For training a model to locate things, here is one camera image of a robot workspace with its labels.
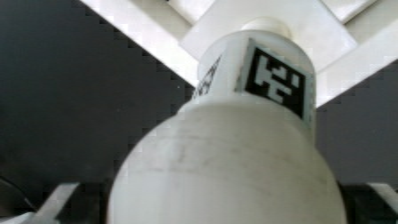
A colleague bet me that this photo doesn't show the white lamp base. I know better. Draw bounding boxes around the white lamp base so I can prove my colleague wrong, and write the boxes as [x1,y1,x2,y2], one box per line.
[168,0,376,71]

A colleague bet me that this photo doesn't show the white L-shaped fence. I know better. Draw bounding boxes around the white L-shaped fence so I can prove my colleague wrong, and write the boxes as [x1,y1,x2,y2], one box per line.
[79,0,398,104]

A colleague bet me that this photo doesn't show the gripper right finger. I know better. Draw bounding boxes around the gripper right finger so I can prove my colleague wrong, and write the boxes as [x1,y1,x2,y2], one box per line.
[367,183,398,214]

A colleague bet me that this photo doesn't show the white lamp bulb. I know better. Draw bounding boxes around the white lamp bulb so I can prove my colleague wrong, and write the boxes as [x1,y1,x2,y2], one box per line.
[106,19,347,224]

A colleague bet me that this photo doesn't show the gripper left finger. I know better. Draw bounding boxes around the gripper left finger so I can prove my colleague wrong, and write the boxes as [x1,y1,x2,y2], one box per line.
[0,183,79,224]

